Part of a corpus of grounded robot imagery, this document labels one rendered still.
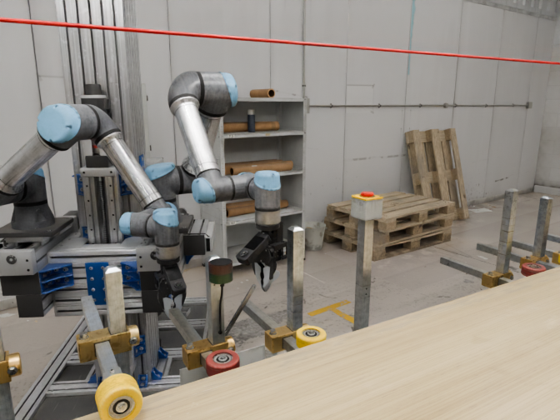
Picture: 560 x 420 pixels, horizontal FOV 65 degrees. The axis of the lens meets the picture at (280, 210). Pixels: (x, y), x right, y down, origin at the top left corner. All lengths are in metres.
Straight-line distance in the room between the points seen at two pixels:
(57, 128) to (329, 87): 3.72
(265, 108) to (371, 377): 3.57
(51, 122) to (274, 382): 1.01
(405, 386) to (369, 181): 4.51
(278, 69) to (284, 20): 0.46
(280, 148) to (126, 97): 2.74
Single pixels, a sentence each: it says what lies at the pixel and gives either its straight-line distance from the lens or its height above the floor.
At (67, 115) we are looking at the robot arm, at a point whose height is 1.46.
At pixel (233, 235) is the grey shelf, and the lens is 4.38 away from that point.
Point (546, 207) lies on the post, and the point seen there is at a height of 1.08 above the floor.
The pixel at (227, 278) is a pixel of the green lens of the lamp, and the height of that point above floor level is 1.08.
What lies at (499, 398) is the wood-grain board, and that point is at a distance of 1.10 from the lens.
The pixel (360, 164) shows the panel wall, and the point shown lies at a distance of 5.30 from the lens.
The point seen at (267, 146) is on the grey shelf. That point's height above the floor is 1.09.
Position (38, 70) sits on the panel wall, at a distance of 3.72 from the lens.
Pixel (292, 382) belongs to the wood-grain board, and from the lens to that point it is 1.05.
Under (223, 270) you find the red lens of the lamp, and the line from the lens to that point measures 1.10.
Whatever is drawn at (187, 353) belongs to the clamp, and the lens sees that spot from 1.23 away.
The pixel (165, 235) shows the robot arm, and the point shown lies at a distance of 1.39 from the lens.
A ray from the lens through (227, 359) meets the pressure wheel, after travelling 1.12.
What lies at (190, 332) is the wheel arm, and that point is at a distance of 1.34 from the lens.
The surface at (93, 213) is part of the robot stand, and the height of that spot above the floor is 1.06.
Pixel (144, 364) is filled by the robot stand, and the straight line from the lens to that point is 2.26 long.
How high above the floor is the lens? 1.50
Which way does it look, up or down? 13 degrees down
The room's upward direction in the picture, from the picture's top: straight up
